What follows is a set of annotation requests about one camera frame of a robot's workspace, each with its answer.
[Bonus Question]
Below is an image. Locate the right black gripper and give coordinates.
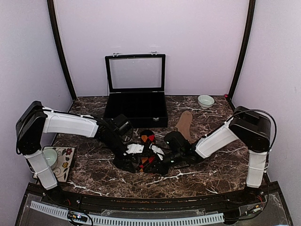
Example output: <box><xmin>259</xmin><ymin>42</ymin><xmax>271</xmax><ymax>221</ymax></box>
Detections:
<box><xmin>147</xmin><ymin>150</ymin><xmax>184</xmax><ymax>176</ymax></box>

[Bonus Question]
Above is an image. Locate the argyle red orange black sock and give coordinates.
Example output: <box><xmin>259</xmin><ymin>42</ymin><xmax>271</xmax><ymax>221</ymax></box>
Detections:
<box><xmin>137</xmin><ymin>129</ymin><xmax>157</xmax><ymax>173</ymax></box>

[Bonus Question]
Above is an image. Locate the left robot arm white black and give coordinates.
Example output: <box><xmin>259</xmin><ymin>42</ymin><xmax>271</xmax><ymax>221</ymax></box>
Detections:
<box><xmin>16</xmin><ymin>101</ymin><xmax>144</xmax><ymax>205</ymax></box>

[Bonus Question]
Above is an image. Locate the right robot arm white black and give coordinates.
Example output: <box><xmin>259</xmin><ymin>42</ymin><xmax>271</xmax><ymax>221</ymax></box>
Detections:
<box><xmin>143</xmin><ymin>106</ymin><xmax>277</xmax><ymax>204</ymax></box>

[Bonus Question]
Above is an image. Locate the tan brown sock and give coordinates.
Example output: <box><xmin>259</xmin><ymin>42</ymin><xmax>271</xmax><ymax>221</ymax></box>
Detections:
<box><xmin>174</xmin><ymin>111</ymin><xmax>196</xmax><ymax>144</ymax></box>

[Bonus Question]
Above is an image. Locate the pale green bowl at back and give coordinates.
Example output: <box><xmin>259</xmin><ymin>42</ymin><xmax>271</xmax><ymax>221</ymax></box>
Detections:
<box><xmin>198</xmin><ymin>95</ymin><xmax>215</xmax><ymax>109</ymax></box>

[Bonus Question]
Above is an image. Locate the floral patterned mat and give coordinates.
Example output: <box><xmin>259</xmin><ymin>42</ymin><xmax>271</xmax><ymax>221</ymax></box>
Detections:
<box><xmin>43</xmin><ymin>146</ymin><xmax>75</xmax><ymax>183</ymax></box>

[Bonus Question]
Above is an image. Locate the green circuit board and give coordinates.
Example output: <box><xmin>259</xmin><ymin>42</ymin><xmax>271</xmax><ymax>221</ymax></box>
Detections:
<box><xmin>67</xmin><ymin>211</ymin><xmax>88</xmax><ymax>223</ymax></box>

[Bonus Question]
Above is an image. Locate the pale green bowl on mat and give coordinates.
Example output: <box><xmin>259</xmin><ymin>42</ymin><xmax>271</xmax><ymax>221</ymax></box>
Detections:
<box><xmin>43</xmin><ymin>148</ymin><xmax>58</xmax><ymax>170</ymax></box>

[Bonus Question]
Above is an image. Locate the black display case glass lid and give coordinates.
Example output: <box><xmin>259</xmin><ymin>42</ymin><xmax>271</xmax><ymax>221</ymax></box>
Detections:
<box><xmin>102</xmin><ymin>52</ymin><xmax>169</xmax><ymax>129</ymax></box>

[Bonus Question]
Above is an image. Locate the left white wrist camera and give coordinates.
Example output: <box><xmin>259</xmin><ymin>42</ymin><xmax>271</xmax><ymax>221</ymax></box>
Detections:
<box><xmin>124</xmin><ymin>144</ymin><xmax>144</xmax><ymax>155</ymax></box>

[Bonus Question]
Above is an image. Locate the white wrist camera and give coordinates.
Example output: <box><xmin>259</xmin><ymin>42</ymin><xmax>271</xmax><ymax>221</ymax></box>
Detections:
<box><xmin>151</xmin><ymin>145</ymin><xmax>165</xmax><ymax>161</ymax></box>
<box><xmin>124</xmin><ymin>144</ymin><xmax>144</xmax><ymax>155</ymax></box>

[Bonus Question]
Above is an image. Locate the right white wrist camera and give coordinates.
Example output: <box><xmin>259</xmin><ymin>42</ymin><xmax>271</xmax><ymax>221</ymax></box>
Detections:
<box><xmin>151</xmin><ymin>145</ymin><xmax>165</xmax><ymax>161</ymax></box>

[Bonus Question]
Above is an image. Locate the black front rail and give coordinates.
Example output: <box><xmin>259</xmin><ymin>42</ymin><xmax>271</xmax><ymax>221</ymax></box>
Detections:
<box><xmin>22</xmin><ymin>182</ymin><xmax>286</xmax><ymax>213</ymax></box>

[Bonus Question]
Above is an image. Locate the white slotted cable duct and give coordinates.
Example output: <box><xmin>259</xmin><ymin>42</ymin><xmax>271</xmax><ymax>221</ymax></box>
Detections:
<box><xmin>30</xmin><ymin>201</ymin><xmax>224</xmax><ymax>226</ymax></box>

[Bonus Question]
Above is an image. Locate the right black frame post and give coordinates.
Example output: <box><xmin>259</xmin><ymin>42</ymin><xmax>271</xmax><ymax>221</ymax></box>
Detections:
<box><xmin>227</xmin><ymin>0</ymin><xmax>256</xmax><ymax>102</ymax></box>

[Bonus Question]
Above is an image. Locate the black frame post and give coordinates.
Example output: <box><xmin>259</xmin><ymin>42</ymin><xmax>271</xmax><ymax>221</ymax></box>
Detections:
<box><xmin>47</xmin><ymin>0</ymin><xmax>77</xmax><ymax>102</ymax></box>
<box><xmin>227</xmin><ymin>0</ymin><xmax>256</xmax><ymax>102</ymax></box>

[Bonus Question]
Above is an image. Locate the left black frame post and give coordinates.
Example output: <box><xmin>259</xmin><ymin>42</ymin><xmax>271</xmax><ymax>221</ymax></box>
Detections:
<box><xmin>47</xmin><ymin>0</ymin><xmax>77</xmax><ymax>102</ymax></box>

